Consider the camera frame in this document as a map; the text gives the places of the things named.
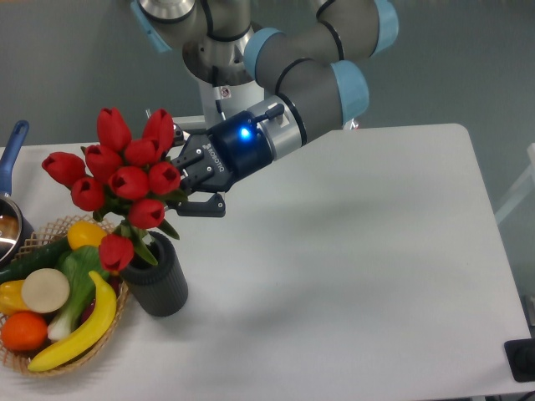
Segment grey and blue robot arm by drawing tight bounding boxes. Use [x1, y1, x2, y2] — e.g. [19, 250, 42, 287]
[130, 1, 399, 217]

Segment woven wicker basket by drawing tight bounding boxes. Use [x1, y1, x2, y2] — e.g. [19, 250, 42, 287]
[1, 215, 130, 378]

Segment green bok choy toy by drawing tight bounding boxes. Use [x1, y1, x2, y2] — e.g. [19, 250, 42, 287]
[48, 246, 110, 343]

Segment beige round slice toy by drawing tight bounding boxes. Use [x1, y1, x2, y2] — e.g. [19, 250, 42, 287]
[21, 268, 70, 313]

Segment white frame at right edge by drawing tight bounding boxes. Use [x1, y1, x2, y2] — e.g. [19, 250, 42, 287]
[494, 143, 534, 225]

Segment blue handled saucepan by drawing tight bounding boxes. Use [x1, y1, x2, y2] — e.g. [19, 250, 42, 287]
[1, 120, 33, 268]

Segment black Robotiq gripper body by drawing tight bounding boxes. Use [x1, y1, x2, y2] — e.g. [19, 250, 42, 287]
[171, 111, 274, 194]

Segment dark grey ribbed vase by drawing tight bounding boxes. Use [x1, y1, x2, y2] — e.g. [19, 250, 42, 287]
[120, 231, 188, 317]

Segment orange plastic fruit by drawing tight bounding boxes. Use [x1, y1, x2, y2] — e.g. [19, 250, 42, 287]
[1, 312, 48, 352]

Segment red fruit toy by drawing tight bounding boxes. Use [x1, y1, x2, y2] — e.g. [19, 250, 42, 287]
[79, 276, 121, 324]

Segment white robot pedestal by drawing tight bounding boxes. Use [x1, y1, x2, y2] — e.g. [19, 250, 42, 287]
[173, 72, 264, 130]

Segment green cucumber toy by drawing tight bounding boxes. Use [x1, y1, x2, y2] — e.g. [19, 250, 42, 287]
[1, 236, 71, 283]

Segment yellow lemon toy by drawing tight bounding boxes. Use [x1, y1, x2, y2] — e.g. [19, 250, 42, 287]
[67, 221, 108, 251]

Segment yellow bell pepper toy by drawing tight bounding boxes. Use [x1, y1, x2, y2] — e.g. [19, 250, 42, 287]
[0, 280, 30, 316]

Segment yellow plastic banana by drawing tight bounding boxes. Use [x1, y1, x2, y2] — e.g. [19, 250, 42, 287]
[28, 271, 117, 373]

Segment black device at table edge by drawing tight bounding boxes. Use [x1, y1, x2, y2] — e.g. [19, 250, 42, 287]
[504, 338, 534, 383]

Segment red tulip bouquet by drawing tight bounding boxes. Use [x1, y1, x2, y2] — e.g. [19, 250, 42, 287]
[42, 108, 186, 272]

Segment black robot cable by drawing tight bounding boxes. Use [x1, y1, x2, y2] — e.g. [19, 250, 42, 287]
[211, 65, 229, 122]

